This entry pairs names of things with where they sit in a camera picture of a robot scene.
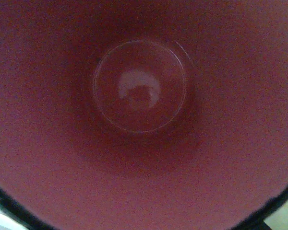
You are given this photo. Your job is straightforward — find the dark pink printed mug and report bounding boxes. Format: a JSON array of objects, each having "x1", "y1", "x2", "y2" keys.
[{"x1": 0, "y1": 0, "x2": 288, "y2": 230}]

